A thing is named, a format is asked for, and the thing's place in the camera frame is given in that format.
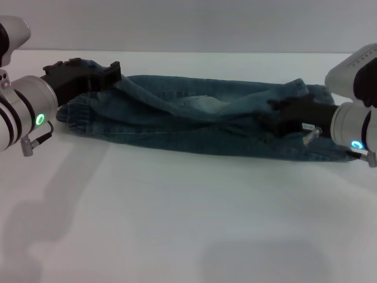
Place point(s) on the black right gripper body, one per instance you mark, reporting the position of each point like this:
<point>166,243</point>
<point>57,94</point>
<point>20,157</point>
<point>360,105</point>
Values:
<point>306,116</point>

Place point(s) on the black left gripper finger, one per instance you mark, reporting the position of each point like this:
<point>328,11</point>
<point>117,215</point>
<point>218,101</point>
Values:
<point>106,76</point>

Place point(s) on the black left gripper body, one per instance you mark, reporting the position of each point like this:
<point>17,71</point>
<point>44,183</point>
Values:
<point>67,81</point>

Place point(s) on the blue denim shorts with print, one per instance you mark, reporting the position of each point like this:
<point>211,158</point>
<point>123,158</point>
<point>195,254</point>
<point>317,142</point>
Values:
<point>191,123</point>

